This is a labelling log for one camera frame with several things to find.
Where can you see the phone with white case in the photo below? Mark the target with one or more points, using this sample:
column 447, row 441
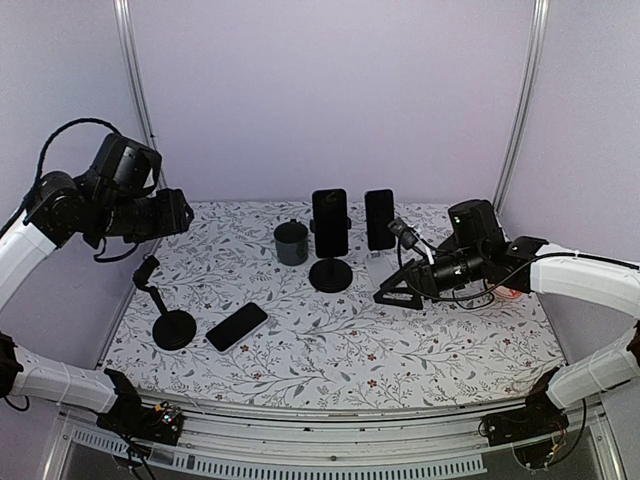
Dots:
column 236, row 327

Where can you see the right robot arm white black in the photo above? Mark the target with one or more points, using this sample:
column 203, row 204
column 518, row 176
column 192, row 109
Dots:
column 478, row 250

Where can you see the white folding phone stand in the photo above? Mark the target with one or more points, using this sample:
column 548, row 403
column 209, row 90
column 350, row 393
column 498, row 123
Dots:
column 380, row 265

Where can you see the black round-base stand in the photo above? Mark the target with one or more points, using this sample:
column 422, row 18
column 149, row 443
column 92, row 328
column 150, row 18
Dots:
column 173, row 329
column 330, row 275

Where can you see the orange patterned white bowl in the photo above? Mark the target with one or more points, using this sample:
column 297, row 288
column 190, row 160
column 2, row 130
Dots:
column 507, row 294

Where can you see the left aluminium frame post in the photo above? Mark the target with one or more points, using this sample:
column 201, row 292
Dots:
column 126, row 36

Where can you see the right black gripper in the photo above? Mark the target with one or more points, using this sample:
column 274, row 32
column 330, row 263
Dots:
column 420, row 275

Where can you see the dark grey mug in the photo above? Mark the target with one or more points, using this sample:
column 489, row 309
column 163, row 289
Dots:
column 291, row 242

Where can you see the black phone front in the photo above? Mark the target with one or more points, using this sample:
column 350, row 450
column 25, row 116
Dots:
column 331, row 223

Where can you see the aluminium frame post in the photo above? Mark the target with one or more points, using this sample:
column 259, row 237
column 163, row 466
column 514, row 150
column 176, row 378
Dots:
column 126, row 36
column 531, row 68

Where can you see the right aluminium frame post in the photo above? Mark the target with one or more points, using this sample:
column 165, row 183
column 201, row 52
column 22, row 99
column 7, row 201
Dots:
column 531, row 68

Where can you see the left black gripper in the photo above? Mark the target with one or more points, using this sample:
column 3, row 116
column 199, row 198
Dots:
column 173, row 216

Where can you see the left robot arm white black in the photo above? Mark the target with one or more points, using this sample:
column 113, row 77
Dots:
column 116, row 197

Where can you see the front aluminium rail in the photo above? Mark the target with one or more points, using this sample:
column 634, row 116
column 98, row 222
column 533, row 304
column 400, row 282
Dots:
column 248, row 442

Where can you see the phone with blue case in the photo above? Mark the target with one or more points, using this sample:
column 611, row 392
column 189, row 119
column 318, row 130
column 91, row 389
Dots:
column 379, row 212

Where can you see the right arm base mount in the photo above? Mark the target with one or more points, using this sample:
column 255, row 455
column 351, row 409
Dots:
column 538, row 416

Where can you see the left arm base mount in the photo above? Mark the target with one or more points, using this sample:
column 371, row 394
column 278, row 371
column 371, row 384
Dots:
column 128, row 417

